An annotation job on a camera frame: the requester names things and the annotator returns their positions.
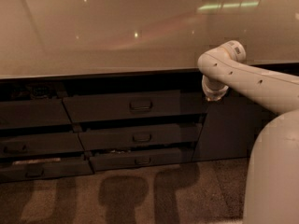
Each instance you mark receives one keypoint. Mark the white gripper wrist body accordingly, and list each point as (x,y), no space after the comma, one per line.
(214,93)

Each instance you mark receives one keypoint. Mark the dark drawer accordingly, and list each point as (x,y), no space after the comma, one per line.
(142,158)
(32,113)
(44,170)
(133,105)
(39,144)
(140,136)

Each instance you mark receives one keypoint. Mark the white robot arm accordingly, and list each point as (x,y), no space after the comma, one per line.
(272,188)

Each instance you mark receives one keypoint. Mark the dark cabinet door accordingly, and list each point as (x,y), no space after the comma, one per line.
(230,128)

